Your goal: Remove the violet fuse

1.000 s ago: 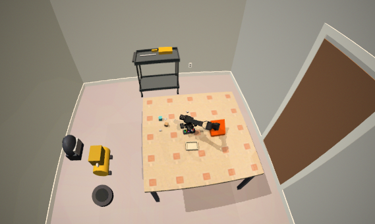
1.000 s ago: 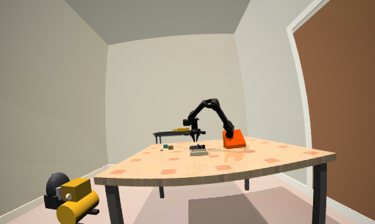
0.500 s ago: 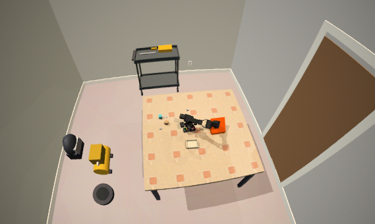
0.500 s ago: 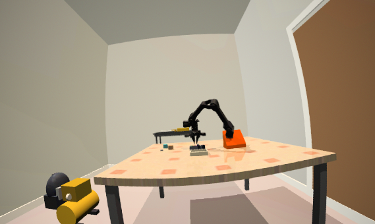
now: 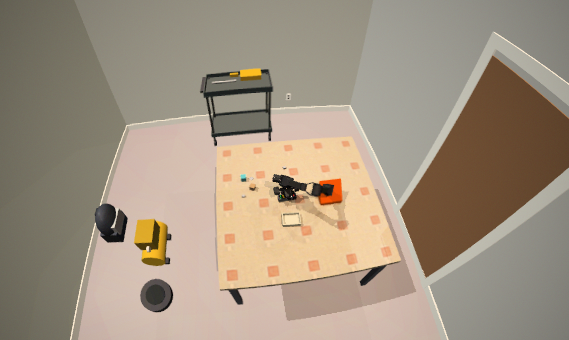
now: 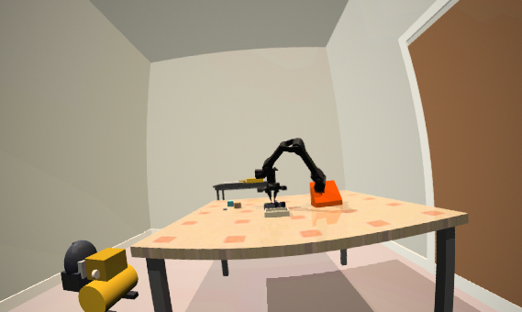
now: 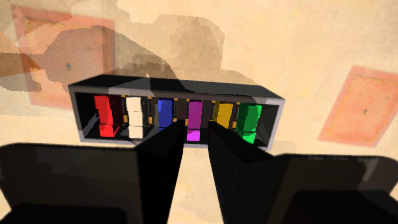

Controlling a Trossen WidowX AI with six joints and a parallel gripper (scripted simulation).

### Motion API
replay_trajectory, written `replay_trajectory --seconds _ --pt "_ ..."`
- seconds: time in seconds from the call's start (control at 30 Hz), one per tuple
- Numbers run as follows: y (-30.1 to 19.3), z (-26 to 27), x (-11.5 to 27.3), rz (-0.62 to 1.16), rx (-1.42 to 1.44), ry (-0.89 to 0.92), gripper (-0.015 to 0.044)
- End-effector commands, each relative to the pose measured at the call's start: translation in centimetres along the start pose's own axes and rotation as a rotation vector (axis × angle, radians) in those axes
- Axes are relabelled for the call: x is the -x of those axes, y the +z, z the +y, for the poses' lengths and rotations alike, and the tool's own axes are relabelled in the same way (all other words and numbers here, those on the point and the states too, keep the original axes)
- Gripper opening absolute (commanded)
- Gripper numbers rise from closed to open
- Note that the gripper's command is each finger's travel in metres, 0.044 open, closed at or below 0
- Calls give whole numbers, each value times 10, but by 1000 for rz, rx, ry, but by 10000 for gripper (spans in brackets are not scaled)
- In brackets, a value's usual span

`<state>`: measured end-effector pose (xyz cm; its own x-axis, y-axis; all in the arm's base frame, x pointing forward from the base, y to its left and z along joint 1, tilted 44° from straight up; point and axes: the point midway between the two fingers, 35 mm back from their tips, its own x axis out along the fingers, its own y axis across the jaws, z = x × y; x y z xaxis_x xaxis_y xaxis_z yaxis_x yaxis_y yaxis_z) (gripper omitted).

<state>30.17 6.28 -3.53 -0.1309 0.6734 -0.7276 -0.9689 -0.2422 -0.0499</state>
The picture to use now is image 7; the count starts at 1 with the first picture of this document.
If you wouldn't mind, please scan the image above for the blue fuse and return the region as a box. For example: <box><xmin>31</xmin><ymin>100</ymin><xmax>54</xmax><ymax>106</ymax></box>
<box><xmin>158</xmin><ymin>97</ymin><xmax>174</xmax><ymax>132</ymax></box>

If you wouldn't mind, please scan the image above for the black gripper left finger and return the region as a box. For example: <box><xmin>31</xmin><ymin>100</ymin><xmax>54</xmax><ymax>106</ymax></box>
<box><xmin>0</xmin><ymin>119</ymin><xmax>185</xmax><ymax>224</ymax></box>

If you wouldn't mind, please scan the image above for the yellow fuse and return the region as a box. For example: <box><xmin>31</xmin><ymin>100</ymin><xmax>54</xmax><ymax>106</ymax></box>
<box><xmin>213</xmin><ymin>101</ymin><xmax>233</xmax><ymax>129</ymax></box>

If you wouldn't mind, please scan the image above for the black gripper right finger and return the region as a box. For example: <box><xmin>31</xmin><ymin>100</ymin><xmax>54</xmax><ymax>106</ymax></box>
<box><xmin>207</xmin><ymin>121</ymin><xmax>398</xmax><ymax>224</ymax></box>

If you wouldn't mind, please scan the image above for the dark grey fuse block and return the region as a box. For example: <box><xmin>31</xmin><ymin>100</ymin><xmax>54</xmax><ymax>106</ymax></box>
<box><xmin>68</xmin><ymin>74</ymin><xmax>286</xmax><ymax>151</ymax></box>

